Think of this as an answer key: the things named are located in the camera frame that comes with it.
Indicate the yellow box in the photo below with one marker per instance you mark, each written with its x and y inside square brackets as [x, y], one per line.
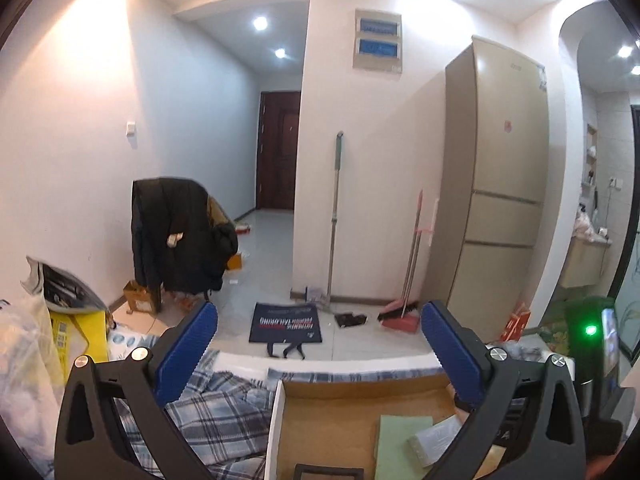
[80, 330]

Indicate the white energy label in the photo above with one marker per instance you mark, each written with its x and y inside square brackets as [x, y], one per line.
[542, 78]

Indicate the pink dustpan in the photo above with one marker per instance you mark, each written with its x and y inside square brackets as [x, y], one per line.
[400, 324]

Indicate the grey printed bag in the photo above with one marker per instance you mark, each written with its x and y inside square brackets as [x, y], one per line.
[65, 285]

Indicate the beige electrical panel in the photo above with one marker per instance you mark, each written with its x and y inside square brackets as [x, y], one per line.
[377, 62]

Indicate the red cardboard box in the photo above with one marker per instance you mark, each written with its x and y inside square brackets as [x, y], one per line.
[520, 322]

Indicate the patterned floor mat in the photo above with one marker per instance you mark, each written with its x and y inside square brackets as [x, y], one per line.
[552, 330]

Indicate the white wall switch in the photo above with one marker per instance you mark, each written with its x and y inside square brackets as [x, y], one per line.
[131, 127]

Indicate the black-framed patterned glass door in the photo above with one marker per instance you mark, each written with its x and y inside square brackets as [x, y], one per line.
[632, 260]

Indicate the white wall socket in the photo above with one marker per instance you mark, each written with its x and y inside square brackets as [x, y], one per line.
[614, 183]

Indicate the black jacket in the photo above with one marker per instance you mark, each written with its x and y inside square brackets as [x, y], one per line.
[170, 220]

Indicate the pale green box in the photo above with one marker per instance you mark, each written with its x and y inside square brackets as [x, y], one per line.
[395, 432]

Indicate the small black device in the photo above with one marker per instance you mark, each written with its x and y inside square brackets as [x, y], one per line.
[300, 472]

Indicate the brown cardboard box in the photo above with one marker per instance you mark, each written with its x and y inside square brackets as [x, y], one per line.
[140, 301]

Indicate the pink towel pile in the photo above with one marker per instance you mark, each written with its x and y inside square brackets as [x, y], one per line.
[585, 225]

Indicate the white cardboard box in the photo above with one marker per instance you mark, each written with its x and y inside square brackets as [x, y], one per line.
[330, 425]

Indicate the red broom and dustpan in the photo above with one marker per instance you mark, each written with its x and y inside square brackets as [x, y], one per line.
[419, 210]

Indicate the wooden chair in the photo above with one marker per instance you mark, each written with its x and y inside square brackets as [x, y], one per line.
[158, 300]

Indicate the blue dotted white pack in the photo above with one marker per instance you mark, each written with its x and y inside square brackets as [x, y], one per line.
[125, 341]

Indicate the dark blue tote bag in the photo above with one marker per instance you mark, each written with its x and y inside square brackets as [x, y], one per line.
[285, 327]

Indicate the beige vanity cabinet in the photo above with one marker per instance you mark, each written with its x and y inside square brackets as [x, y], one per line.
[585, 265]

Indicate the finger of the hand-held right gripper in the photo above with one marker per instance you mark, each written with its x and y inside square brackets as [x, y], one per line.
[515, 410]

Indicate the metal mop with green grip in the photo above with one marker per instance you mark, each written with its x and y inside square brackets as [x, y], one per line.
[334, 210]

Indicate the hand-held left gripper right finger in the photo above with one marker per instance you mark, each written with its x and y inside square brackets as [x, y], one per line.
[452, 350]

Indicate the blue plaid blanket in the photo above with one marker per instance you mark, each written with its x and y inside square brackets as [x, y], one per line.
[225, 410]

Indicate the black slippers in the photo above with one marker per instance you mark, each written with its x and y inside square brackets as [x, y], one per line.
[350, 319]

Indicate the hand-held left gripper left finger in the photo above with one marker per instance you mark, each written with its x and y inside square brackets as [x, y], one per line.
[187, 350]

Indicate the white plastic bag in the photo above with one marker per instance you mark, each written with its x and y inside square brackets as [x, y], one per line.
[25, 360]

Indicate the beige refrigerator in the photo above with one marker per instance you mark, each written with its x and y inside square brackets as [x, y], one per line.
[500, 185]

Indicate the white plastic item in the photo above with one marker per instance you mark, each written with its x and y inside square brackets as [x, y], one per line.
[435, 442]

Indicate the recessed wall shelf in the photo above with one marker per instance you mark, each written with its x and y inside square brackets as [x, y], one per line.
[591, 160]

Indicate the dark brown door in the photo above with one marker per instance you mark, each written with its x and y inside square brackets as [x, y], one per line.
[280, 155]

